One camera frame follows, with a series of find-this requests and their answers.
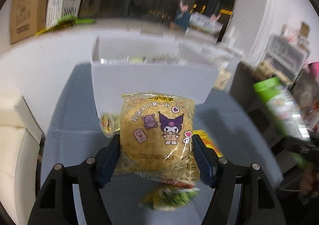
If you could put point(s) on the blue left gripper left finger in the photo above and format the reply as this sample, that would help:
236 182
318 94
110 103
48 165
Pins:
96 172

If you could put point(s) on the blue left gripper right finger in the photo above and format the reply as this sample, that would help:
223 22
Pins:
216 172

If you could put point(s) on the green barcode seed packet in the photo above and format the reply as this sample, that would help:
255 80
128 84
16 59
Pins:
286 113

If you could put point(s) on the Kuromi rice cracker pack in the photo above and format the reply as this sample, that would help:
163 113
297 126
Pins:
156 136

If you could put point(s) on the person's right hand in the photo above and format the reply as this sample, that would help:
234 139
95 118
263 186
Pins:
309 182

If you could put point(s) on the yellow red-text snack bag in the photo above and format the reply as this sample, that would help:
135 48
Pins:
209 143

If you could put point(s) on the beige orange-edged snack packet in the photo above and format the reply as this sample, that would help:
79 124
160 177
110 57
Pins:
171 182

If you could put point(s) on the green pea snack packet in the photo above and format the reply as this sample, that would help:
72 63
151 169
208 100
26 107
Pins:
169 198

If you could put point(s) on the cream leather sofa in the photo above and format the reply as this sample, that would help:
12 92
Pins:
20 140

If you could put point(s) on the clear plastic drawer unit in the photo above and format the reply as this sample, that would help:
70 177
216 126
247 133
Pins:
285 57

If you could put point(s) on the white open storage box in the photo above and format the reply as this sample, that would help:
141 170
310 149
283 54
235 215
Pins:
135 63

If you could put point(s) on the printed tissue box on sill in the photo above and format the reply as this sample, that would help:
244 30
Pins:
186 20

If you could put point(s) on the green sachets on sill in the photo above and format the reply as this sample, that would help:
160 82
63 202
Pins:
62 24

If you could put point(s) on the brown cardboard box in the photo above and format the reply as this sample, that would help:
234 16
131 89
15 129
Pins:
27 18

